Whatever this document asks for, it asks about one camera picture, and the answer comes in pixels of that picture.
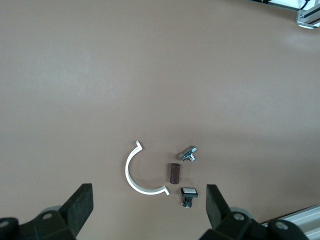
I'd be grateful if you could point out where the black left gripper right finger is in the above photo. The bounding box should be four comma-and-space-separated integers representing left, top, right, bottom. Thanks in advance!
201, 184, 307, 240

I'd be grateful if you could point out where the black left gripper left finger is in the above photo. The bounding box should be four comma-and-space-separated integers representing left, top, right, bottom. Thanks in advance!
0, 183, 94, 240

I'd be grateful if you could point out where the black white square button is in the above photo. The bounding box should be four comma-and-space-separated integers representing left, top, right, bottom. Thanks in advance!
179, 187, 200, 208

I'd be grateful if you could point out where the white drawer cabinet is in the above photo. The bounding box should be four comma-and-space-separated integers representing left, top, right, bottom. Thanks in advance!
259, 203, 320, 240

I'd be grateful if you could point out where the brown ridged block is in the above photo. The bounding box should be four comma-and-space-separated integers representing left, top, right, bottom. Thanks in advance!
166, 162, 181, 185

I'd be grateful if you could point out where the chrome valve fitting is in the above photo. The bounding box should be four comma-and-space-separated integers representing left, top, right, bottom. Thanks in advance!
176, 144, 199, 163

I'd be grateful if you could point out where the white half-ring clamp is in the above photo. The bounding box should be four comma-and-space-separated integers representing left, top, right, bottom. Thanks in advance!
124, 140, 171, 197

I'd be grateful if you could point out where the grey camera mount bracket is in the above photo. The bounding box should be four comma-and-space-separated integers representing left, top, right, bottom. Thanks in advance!
296, 6, 320, 30

